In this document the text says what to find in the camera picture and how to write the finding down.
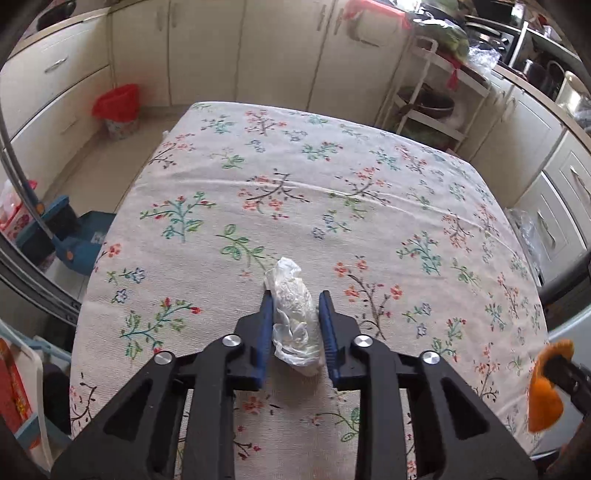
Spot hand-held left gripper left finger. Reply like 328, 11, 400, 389
51, 290, 274, 480

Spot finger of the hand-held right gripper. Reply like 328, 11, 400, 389
542, 355, 591, 409

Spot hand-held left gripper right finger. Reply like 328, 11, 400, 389
318, 290, 539, 480

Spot large orange peel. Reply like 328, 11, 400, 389
527, 339, 575, 433

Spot white plastic bag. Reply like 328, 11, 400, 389
263, 257, 325, 378

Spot floral tablecloth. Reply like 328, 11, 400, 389
69, 100, 550, 480

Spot clear plastic bag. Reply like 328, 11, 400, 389
468, 44, 502, 70
505, 208, 550, 282

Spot blue dustpan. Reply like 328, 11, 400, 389
55, 210, 117, 278

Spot metal bowl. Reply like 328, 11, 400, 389
399, 87, 457, 121

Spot white kitchen cabinets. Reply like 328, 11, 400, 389
0, 0, 416, 153
471, 65, 591, 287

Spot patterned bin with red liner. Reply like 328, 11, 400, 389
91, 84, 140, 140

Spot red white printed bag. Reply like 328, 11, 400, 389
0, 180, 38, 232

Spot white trolley rack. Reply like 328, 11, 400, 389
376, 34, 492, 155

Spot white jug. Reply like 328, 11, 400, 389
556, 69, 591, 114

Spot white hanging bin red liner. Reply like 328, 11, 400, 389
344, 0, 411, 47

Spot black pot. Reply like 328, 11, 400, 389
522, 58, 550, 88

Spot green vegetables in bag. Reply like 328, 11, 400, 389
431, 14, 469, 54

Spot black kitchen appliance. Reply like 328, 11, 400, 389
464, 14, 522, 56

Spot blue broom with metal handle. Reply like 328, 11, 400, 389
0, 111, 79, 266

